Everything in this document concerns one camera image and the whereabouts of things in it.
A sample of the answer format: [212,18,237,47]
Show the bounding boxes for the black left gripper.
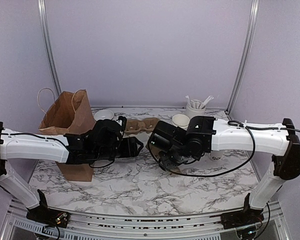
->
[94,136,144,161]

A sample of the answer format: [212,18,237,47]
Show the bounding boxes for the brown pulp cup carrier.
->
[124,117,160,135]

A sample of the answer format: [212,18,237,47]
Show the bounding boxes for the white paper coffee cup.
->
[209,150,225,161]

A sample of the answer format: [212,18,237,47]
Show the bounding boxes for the brown paper bag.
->
[38,89,96,182]

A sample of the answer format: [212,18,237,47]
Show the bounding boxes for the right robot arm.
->
[147,116,300,224]

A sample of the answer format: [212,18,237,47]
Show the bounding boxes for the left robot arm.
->
[0,116,144,228]

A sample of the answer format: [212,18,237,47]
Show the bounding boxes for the stack of white paper cups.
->
[172,113,190,130]

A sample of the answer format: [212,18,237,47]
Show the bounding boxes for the orange and white bowl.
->
[93,109,115,121]

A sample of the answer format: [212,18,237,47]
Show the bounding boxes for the white ribbed straw holder cup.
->
[185,104,206,119]

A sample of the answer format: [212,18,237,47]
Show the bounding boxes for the white wrapped straws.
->
[185,95,214,110]

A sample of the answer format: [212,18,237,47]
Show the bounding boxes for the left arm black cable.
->
[2,132,116,169]

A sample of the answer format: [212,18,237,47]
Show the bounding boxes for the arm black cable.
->
[146,119,300,178]
[2,132,116,169]

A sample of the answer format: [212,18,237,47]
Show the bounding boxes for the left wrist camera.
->
[117,115,128,136]

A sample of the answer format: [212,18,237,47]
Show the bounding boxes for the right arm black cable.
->
[146,119,300,178]

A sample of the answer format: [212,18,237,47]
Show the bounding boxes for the front aluminium rail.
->
[0,199,240,240]

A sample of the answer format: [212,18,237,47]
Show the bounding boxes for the right aluminium frame post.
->
[225,0,260,115]

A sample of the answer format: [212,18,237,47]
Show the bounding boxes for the aluminium frame post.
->
[225,0,260,115]
[37,0,62,96]

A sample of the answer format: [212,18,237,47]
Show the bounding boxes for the left aluminium frame post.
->
[37,0,62,96]

